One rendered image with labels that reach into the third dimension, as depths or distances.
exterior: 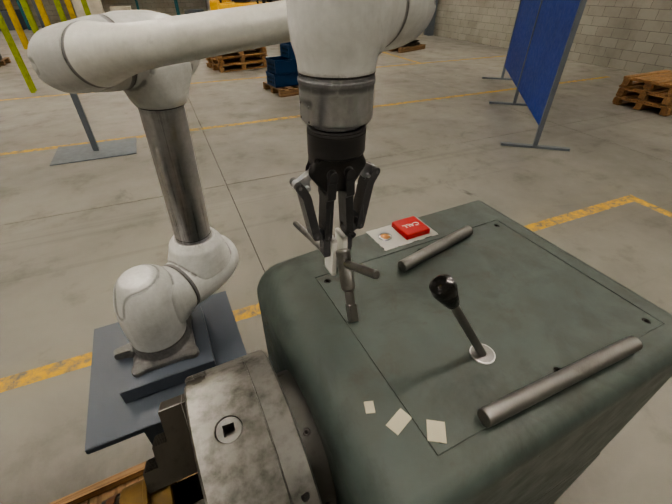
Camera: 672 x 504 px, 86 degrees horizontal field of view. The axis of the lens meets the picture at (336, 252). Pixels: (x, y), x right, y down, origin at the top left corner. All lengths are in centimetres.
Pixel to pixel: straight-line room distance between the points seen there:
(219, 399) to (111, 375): 80
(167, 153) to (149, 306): 39
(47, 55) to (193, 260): 56
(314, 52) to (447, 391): 44
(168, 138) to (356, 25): 64
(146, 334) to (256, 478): 67
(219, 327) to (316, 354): 79
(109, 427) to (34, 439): 114
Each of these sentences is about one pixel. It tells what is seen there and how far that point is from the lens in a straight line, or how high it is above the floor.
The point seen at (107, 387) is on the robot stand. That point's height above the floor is 75.
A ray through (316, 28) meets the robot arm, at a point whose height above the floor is 165.
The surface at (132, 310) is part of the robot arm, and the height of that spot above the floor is 102.
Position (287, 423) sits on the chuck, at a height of 123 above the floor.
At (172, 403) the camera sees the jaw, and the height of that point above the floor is 119.
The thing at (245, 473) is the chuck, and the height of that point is 122.
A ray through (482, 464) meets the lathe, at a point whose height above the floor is 125.
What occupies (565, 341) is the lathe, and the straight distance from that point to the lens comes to 66.
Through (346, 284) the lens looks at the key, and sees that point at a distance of 55.
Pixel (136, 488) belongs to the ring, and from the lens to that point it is 67.
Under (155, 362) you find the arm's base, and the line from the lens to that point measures 119.
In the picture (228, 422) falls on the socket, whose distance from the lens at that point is 53.
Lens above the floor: 169
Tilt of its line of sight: 37 degrees down
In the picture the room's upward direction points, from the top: straight up
